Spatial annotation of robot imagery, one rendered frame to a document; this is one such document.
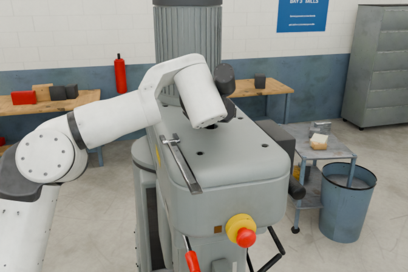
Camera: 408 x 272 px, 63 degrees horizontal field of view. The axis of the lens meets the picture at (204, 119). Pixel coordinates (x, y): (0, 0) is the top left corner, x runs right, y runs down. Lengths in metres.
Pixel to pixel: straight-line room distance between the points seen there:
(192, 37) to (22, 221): 0.60
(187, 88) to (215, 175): 0.18
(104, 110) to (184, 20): 0.44
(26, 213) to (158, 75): 0.28
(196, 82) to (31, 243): 0.35
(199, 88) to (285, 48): 5.14
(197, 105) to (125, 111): 0.12
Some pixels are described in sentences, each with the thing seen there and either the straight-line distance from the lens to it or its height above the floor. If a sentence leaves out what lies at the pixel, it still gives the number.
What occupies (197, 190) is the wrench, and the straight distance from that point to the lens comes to 0.56.
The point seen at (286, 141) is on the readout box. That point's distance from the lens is 1.18.
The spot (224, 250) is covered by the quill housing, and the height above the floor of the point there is 1.58.
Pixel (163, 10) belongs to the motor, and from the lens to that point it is 0.94.
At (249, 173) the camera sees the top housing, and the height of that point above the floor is 1.88.
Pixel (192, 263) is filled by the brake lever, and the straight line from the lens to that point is 0.70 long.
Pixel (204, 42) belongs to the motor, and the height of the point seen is 2.07.
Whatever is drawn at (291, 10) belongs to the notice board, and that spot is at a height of 1.93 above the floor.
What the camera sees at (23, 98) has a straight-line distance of 4.67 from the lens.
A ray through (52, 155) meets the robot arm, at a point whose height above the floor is 1.99.
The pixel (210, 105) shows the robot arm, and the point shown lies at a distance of 0.54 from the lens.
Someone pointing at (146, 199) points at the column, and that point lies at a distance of 1.34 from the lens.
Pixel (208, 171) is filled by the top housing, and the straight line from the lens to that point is 0.63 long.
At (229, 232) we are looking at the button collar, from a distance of 0.68.
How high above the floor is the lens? 2.20
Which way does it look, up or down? 21 degrees down
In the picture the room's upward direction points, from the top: straight up
